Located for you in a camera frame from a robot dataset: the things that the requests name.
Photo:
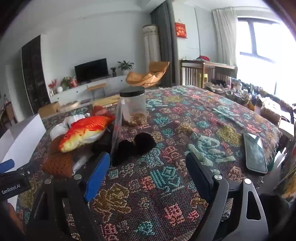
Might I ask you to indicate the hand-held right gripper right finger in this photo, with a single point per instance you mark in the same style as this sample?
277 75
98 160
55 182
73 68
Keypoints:
198 176

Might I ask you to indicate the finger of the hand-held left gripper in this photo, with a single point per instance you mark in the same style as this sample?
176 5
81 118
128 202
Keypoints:
7 165

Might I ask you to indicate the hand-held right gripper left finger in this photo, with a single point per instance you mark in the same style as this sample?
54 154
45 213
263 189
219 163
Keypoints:
97 176

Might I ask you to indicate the brown knitted cloth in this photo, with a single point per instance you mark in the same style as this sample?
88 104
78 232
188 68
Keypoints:
57 164

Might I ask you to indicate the orange fish plush toy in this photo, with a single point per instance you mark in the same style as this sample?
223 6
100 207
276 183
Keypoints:
85 131

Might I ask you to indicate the black fluffy plush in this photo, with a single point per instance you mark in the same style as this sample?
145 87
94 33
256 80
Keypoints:
144 143

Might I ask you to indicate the white soft bundle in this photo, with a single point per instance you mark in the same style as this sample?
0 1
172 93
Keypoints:
56 131

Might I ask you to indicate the white plastic wrapper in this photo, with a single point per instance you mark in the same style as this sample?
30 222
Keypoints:
81 163

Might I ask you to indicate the white box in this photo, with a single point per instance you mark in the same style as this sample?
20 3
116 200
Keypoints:
20 139

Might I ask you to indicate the clear plastic bag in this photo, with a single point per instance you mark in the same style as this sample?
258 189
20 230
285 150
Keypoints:
115 139

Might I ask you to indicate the colourful patterned woven blanket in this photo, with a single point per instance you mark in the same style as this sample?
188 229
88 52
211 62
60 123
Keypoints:
150 166

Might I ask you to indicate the wooden chair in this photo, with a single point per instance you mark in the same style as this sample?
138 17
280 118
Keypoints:
9 113

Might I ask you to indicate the black smartphone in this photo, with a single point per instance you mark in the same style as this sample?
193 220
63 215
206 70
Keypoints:
254 150

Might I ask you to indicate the red mesh pouch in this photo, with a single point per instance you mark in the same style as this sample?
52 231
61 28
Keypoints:
100 110

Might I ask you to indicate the cardboard box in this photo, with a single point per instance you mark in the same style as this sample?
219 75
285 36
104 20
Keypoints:
48 109

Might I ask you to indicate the flat yellow box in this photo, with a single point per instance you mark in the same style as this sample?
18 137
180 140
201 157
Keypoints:
106 102

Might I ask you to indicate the round wooden tray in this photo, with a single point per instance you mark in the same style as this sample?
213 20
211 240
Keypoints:
69 105

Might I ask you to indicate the clear plastic jar black lid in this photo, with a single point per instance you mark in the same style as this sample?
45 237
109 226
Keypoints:
133 106

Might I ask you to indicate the white television cabinet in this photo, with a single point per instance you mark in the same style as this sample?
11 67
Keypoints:
71 91

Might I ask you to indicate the wooden stool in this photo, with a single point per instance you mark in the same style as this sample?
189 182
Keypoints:
96 87

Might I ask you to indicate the row of bottles and clutter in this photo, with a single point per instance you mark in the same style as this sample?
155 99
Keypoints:
242 95

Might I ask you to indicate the round white vase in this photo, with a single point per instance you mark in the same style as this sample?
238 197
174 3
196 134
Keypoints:
59 89

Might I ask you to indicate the red flowers in vase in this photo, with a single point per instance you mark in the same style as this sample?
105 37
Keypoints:
52 84

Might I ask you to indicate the dark tall cabinet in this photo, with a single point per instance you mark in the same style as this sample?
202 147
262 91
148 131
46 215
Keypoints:
34 74

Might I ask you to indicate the flower bouquet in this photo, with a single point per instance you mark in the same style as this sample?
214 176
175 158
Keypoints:
68 82

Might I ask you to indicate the wooden crib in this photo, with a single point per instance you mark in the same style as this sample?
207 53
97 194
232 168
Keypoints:
192 74

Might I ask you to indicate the black television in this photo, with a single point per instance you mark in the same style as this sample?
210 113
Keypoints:
91 70

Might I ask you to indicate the small green potted plant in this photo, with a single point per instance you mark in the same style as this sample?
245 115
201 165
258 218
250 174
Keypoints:
113 70

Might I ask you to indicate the large green potted plant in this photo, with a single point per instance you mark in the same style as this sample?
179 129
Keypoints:
124 66

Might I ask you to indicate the red cloth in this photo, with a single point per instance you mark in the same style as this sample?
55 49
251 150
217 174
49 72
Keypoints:
203 58

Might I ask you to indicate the grey curtain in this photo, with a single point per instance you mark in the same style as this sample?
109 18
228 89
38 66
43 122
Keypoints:
165 41

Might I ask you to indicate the white standing air conditioner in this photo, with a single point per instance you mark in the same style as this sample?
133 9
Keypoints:
151 44

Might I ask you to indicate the white curtain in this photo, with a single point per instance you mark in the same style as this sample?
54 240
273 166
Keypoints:
225 37

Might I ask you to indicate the window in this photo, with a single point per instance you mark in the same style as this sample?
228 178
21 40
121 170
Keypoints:
261 41

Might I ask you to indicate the red wall hanging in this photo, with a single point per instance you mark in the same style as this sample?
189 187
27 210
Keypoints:
180 30

